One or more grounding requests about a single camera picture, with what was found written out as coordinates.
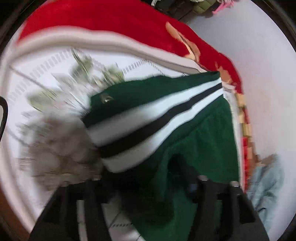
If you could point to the green striped garment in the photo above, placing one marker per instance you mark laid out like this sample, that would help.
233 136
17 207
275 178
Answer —
137 128

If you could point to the white quilted bed cover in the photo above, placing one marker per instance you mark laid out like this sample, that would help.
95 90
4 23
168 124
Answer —
48 86

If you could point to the pile of clothes background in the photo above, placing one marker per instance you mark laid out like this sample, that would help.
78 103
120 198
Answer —
180 9

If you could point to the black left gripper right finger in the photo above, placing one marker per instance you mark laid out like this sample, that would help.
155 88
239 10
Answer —
223 210

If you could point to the red floral blanket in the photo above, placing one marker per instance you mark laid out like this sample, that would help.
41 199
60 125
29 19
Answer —
137 25

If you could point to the light blue garment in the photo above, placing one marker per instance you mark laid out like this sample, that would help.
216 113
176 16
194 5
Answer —
264 188

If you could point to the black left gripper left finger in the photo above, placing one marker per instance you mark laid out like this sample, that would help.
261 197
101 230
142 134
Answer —
59 219

